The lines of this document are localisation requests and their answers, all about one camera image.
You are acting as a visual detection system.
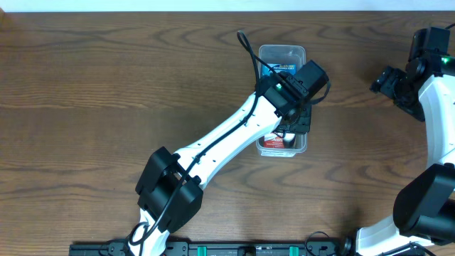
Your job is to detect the red Panadol box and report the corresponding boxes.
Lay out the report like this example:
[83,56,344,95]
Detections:
[263,132,296,149]

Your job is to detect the blue Kool Fever box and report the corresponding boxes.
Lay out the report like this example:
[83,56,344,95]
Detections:
[260,63,296,76]

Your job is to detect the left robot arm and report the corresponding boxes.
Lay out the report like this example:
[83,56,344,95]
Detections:
[127,60,329,255]

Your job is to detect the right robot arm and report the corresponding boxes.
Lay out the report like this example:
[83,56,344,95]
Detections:
[343,26,454,255]

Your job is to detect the clear plastic container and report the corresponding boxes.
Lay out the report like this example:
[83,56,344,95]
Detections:
[256,45,307,158]

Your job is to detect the black mounting rail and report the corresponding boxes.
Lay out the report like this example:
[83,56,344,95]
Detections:
[69,240,426,256]

